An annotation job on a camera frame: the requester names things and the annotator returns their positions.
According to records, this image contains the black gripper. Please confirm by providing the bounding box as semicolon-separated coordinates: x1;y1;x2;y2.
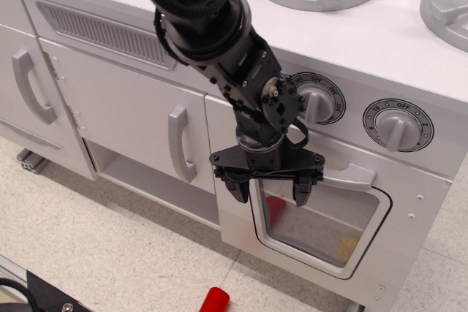
210;123;325;207

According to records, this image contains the white oven door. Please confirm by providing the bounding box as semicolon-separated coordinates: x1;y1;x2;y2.
216;88;467;311

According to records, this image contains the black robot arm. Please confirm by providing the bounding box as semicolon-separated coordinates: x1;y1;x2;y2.
151;0;325;206

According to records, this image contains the red object inside oven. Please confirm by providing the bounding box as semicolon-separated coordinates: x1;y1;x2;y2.
265;196;287;229

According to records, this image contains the yellow object inside oven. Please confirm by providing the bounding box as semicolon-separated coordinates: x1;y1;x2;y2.
337;236;358;262

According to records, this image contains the grey left oven knob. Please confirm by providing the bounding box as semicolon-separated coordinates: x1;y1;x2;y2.
291;72;346;126

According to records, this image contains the grey oven knob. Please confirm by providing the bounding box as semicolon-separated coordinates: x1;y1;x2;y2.
363;98;434;153
291;72;346;126

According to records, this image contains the grey right oven knob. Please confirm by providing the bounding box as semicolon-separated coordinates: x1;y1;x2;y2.
363;98;434;153

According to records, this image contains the red cylinder on floor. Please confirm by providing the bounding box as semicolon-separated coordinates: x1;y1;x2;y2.
199;287;230;312

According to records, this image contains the white cabinet door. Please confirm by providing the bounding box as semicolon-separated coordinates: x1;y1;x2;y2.
40;39;214;192

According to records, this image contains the white toy kitchen body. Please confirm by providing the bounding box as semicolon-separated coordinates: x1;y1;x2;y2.
1;0;467;311

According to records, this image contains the silver vent grille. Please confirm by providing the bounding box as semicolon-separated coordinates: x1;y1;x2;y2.
36;0;176;70

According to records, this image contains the silver right stove burner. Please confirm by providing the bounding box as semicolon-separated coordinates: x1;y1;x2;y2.
420;0;467;52

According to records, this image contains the white left fridge door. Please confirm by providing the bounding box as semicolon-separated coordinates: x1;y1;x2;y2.
1;26;96;180

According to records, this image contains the silver oven door handle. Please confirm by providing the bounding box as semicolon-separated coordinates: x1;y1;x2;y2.
319;163;377;191

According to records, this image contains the silver cabinet door handle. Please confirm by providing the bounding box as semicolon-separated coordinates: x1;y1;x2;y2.
167;105;197;183

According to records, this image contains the aluminium frame rail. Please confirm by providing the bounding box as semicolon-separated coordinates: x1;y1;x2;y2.
16;149;49;175

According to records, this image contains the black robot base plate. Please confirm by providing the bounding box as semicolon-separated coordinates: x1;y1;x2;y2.
0;270;96;312

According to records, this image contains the silver left door handle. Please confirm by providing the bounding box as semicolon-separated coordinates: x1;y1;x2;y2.
11;49;57;125

